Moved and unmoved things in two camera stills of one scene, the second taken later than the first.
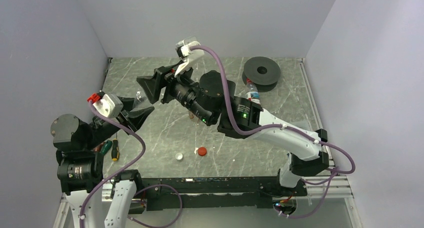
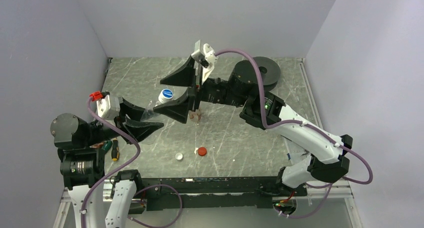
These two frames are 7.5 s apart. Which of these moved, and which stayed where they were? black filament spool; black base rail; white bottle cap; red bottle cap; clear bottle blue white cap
Moved: clear bottle blue white cap
Stayed: white bottle cap; black base rail; red bottle cap; black filament spool
